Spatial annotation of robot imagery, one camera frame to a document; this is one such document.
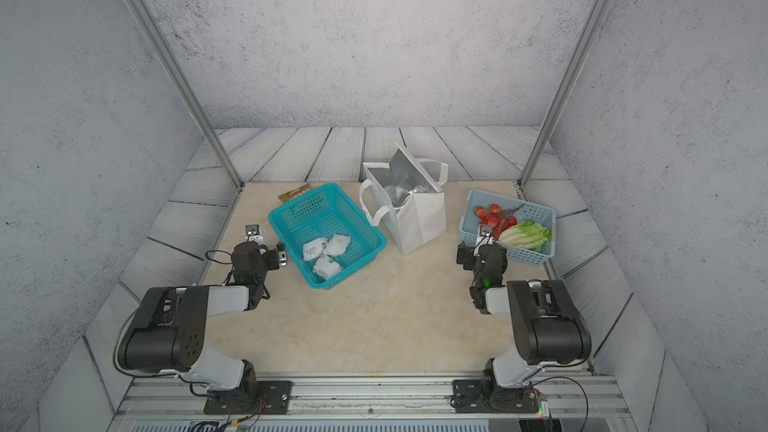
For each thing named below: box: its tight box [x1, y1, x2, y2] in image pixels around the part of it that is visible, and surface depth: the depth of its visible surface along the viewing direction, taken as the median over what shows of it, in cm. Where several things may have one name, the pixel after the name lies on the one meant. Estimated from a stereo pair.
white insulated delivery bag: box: [359, 143, 449, 255], surface depth 92 cm
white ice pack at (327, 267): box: [314, 256, 342, 280], surface depth 95 cm
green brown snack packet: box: [278, 184, 311, 203], surface depth 117 cm
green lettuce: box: [498, 220, 551, 251], surface depth 98 cm
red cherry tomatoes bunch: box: [474, 203, 525, 241], surface depth 107 cm
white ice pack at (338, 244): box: [325, 233, 351, 256], surface depth 98 cm
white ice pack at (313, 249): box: [302, 237, 328, 261], surface depth 98 cm
